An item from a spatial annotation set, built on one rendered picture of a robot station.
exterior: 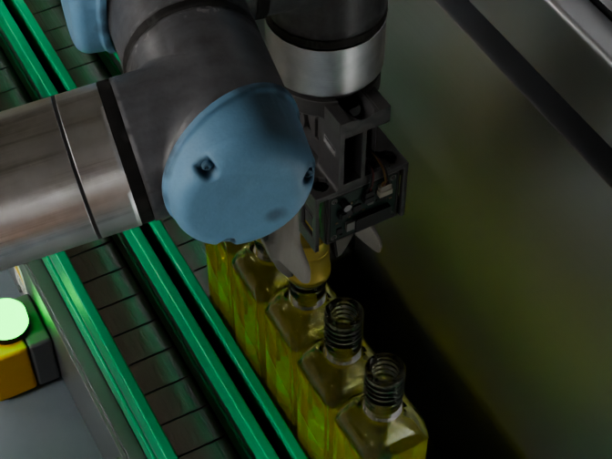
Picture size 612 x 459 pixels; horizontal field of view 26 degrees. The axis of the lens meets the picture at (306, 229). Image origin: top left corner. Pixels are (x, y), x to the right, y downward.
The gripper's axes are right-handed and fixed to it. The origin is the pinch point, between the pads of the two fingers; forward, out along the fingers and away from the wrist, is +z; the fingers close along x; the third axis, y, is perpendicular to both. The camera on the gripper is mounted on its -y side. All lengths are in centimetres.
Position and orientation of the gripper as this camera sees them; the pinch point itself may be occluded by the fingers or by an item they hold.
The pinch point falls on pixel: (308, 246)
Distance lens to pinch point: 100.3
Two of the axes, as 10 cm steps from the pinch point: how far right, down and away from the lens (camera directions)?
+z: 0.0, 6.6, 7.5
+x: 8.7, -3.7, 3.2
